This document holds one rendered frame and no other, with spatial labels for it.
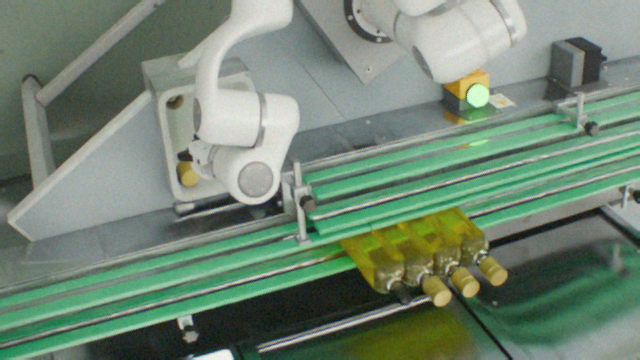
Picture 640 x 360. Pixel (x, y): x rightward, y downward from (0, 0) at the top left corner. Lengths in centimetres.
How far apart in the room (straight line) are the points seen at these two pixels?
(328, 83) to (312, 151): 15
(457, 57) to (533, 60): 67
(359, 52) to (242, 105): 43
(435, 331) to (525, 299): 23
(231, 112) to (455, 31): 34
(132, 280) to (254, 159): 45
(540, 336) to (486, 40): 64
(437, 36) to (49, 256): 81
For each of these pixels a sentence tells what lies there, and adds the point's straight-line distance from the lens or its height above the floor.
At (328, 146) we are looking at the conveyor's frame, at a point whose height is 84.
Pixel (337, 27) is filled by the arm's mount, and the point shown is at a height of 86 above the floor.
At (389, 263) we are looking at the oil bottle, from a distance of 144.
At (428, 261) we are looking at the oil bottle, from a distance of 146.
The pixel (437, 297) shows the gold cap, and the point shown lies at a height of 116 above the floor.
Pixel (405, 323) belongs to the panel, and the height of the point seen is 106.
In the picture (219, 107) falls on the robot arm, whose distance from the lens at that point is 106.
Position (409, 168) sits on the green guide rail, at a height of 95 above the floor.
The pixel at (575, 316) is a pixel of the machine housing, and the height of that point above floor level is 116.
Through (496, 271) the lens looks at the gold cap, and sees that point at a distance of 145.
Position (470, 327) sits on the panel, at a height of 113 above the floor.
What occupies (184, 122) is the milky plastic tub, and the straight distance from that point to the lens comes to 151.
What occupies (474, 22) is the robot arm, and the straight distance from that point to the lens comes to 118.
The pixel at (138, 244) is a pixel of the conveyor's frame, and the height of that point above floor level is 86.
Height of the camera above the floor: 211
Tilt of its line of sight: 54 degrees down
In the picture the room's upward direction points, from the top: 142 degrees clockwise
